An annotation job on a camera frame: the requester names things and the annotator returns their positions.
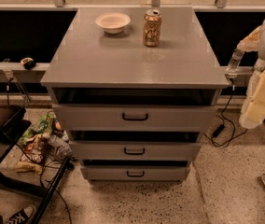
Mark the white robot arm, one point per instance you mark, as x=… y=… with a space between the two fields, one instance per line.
x=255 y=41

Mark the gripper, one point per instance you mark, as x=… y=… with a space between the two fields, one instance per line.
x=253 y=113

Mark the gold soda can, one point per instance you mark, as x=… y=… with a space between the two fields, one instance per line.
x=151 y=30

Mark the grey drawer cabinet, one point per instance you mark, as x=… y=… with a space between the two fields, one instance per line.
x=91 y=67

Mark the black white sneaker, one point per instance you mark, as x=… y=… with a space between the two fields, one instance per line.
x=24 y=216

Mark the crumpled plastic bottle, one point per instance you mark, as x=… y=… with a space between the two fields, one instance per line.
x=61 y=149

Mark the white bowl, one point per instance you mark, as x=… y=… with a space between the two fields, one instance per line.
x=113 y=22

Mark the green snack bag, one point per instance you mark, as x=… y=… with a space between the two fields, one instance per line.
x=43 y=126

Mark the grey top drawer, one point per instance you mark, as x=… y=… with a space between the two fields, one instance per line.
x=165 y=118

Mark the clear water bottle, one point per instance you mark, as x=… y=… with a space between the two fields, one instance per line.
x=235 y=60

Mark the small tape measure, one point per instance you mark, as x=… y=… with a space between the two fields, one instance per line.
x=28 y=63

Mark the grey bottom drawer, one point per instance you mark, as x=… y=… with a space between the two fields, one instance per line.
x=135 y=173

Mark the grey drawer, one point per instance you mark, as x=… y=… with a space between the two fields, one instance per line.
x=135 y=151
x=135 y=173
x=165 y=118

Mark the chip bag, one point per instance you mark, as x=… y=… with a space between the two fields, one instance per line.
x=33 y=156

